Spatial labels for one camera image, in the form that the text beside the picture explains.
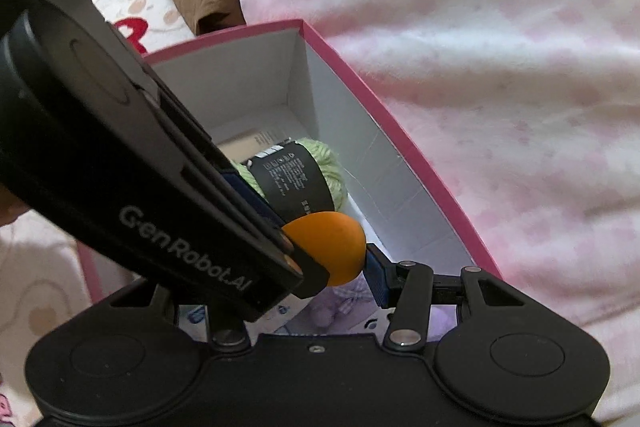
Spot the orange makeup sponge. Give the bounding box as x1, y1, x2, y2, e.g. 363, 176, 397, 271
282, 212, 367, 288

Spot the pink cardboard box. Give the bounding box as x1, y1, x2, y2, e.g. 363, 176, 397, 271
75, 19, 503, 308

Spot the beige bottle with gold cap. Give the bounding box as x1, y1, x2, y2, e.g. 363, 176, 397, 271
217, 131, 291, 165

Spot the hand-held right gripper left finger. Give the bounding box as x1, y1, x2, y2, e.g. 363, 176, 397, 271
107, 282, 253, 355

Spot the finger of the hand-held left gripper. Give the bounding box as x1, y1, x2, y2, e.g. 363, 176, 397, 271
277, 227, 332, 301
212, 152, 297, 258

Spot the pink printed pillow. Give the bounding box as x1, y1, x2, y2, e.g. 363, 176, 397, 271
230, 0, 640, 427

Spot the purple plush toy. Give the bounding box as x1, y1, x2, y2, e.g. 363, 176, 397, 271
300, 279, 458, 337

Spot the printed bear blanket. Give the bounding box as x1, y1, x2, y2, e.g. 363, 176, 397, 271
0, 0, 197, 427

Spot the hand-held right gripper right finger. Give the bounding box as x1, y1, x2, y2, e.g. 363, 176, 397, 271
365, 243, 542, 353

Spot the green yarn ball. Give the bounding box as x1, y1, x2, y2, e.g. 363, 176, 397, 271
235, 138, 348, 228

